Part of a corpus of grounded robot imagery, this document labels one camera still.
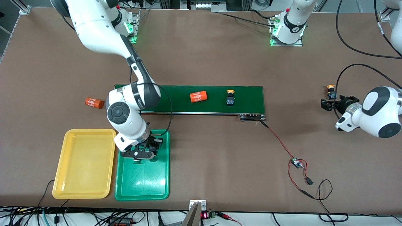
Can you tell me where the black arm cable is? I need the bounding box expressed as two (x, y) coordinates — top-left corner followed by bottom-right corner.
(129, 56), (173, 136)
(334, 0), (402, 94)

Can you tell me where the black orange power strip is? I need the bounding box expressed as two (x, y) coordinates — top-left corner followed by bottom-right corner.
(108, 218), (134, 226)

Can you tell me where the red black power wire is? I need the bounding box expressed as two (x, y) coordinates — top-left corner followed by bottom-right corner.
(288, 159), (314, 199)

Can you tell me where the orange cylinder white print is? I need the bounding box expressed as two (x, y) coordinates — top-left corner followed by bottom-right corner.
(85, 97), (105, 109)
(190, 90), (208, 103)

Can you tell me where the red clip lead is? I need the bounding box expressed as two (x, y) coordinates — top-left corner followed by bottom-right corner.
(217, 212), (243, 226)

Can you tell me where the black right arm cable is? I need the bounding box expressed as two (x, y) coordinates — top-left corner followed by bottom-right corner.
(129, 56), (173, 136)

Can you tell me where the green conveyor belt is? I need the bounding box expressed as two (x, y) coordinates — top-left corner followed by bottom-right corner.
(110, 84), (267, 122)

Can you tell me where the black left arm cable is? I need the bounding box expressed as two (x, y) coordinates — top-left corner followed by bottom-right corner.
(334, 0), (402, 94)

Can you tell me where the thin black wire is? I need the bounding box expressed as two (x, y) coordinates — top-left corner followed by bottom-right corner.
(309, 180), (349, 222)

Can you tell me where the yellow plastic tray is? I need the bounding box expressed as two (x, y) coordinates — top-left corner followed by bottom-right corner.
(52, 129), (117, 200)

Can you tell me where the black base cable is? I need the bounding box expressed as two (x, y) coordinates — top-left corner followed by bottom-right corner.
(216, 12), (277, 25)

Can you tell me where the white electronics unit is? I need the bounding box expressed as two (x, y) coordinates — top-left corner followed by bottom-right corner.
(188, 0), (227, 12)

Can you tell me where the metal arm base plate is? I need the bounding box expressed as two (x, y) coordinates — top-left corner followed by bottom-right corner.
(124, 13), (138, 44)
(269, 16), (304, 47)

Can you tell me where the red black motor wire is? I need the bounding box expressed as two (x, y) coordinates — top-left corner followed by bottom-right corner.
(259, 120), (296, 161)

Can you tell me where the silver camera mount bracket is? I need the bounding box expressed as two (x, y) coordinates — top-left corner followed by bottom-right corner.
(185, 200), (207, 226)

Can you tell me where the green plastic tray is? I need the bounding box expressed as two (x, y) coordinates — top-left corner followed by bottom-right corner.
(115, 129), (170, 201)

